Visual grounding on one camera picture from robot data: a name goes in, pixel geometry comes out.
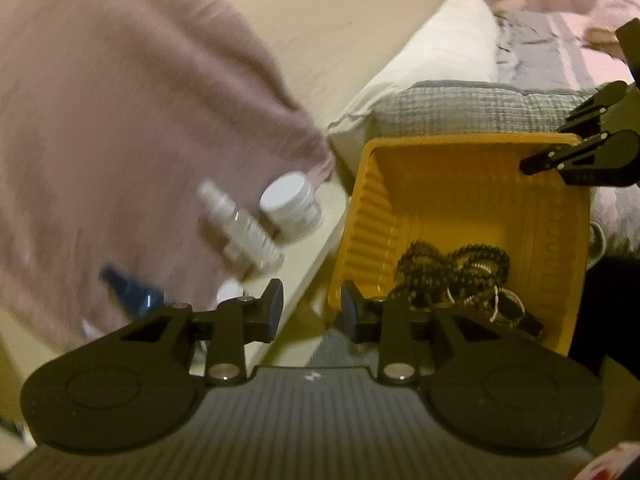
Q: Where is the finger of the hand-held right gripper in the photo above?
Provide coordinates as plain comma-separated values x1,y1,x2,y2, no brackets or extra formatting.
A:
556,80,632,135
519,130,640,187

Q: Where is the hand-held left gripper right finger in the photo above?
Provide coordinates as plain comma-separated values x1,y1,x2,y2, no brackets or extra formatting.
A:
341,280,501,387

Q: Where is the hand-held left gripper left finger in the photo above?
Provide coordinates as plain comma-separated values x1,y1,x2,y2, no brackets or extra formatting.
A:
122,278,285,387

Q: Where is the brown beaded necklace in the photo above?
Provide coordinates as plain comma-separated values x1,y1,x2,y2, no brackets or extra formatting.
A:
394,241,512,311

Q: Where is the yellow plastic tray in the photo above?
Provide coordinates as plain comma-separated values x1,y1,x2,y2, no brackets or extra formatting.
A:
327,133,594,357

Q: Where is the black oval bangle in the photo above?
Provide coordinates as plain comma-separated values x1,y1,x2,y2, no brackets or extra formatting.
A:
497,294,545,338

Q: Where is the pink blanket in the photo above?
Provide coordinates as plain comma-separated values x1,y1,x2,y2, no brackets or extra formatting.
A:
562,0,640,92

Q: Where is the cream shelf unit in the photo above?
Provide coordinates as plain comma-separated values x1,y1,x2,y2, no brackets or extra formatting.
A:
250,180,353,366

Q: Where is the white spray bottle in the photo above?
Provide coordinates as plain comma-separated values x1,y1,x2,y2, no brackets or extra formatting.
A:
199,181,286,272

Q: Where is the grey bed sheet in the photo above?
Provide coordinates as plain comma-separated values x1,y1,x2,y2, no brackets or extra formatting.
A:
495,9,587,95

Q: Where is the white cream jar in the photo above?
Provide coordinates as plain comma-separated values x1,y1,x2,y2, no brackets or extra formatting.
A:
259,172,324,240

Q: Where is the dark blue bottle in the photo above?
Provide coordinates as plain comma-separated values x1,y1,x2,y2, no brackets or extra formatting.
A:
99,266,167,318

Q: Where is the white pillow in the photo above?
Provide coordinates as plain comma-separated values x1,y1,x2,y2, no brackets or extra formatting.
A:
326,0,502,133

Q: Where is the mauve towel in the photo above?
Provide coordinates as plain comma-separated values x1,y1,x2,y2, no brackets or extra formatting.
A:
0,0,337,353

